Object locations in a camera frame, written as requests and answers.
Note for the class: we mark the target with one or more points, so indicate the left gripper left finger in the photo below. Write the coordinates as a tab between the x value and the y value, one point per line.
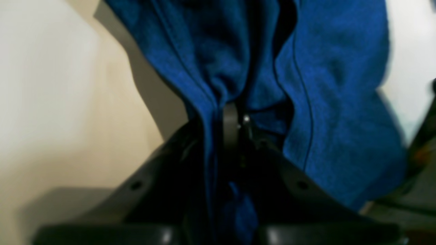
149	208

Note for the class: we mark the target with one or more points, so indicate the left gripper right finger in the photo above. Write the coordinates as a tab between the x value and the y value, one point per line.
289	208

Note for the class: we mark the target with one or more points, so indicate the dark blue t-shirt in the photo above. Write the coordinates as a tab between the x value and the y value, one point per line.
305	71

